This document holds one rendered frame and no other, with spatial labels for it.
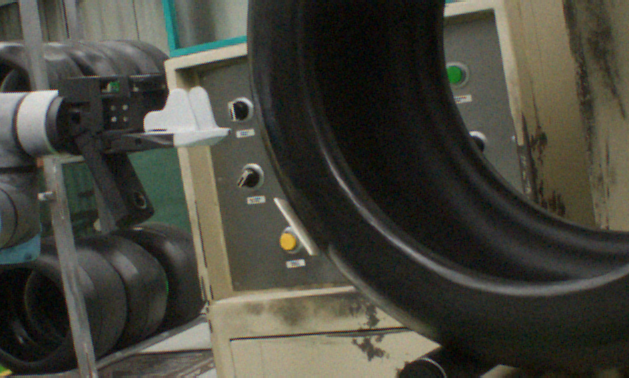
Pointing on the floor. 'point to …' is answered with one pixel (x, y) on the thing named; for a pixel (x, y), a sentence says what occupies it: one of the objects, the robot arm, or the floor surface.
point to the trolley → (26, 322)
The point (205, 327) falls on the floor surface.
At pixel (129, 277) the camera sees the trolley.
